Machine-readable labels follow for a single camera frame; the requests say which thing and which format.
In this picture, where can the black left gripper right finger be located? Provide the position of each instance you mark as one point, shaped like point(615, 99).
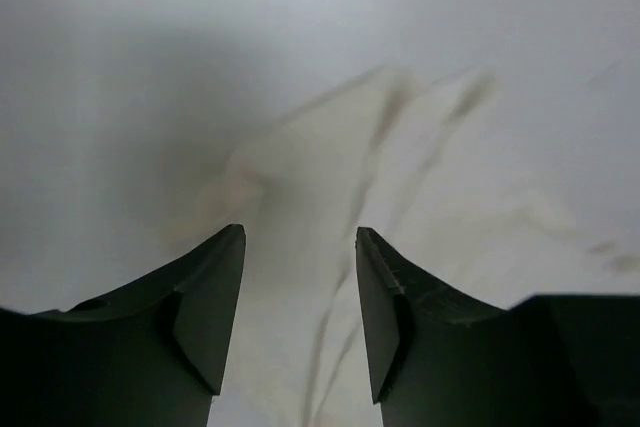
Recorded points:
point(439, 357)

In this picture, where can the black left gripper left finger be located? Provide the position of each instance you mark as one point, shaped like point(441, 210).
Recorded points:
point(150, 353)

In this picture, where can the white t shirt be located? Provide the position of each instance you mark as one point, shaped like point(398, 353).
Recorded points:
point(429, 169)

